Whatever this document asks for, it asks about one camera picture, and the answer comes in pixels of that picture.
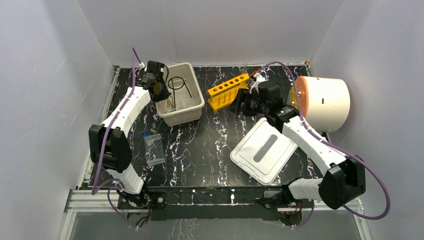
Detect black wire ring stand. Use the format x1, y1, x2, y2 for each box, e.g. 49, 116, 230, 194
166, 76, 193, 108

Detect yellow test tube rack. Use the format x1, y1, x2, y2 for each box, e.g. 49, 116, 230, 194
207, 73, 250, 112

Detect purple cable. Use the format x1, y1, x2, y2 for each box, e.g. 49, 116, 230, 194
253, 61, 392, 229
91, 47, 147, 229

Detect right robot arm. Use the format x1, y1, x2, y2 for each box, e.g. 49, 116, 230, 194
230, 81, 366, 210

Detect clear acrylic tube rack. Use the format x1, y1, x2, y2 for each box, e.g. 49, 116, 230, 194
143, 133, 166, 166

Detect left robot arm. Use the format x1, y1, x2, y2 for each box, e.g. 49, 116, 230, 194
88, 60, 170, 208

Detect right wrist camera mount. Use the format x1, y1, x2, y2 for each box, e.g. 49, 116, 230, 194
249, 71, 268, 94

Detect white cylindrical centrifuge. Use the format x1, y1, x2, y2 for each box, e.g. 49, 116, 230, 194
287, 76, 351, 133

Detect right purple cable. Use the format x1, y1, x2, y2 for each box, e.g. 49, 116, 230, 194
253, 61, 392, 229

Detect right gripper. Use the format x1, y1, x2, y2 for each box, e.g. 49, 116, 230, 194
226, 88, 269, 117

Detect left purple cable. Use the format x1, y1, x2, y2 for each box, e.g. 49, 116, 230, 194
91, 47, 147, 229

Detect white plastic bin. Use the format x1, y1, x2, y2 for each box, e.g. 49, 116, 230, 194
155, 62, 205, 127

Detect metal crucible tongs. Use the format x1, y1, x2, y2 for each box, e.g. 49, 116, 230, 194
166, 99, 176, 113

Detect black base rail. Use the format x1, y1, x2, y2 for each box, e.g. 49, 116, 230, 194
99, 186, 332, 222

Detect white bin lid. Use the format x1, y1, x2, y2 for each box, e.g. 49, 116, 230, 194
230, 117, 298, 186

